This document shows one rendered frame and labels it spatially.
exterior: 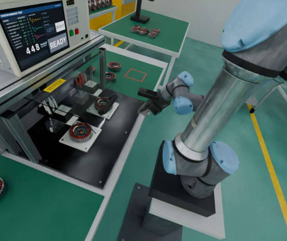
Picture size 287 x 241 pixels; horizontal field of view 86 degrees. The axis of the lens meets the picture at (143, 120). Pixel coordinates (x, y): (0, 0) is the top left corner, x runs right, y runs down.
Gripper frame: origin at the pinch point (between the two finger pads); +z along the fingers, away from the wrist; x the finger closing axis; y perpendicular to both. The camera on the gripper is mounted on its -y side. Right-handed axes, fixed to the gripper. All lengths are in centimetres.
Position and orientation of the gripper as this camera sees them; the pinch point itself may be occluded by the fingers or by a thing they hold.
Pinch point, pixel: (137, 111)
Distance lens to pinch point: 89.9
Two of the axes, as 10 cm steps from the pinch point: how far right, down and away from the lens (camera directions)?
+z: -6.3, 4.2, 6.6
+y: 7.3, 6.2, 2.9
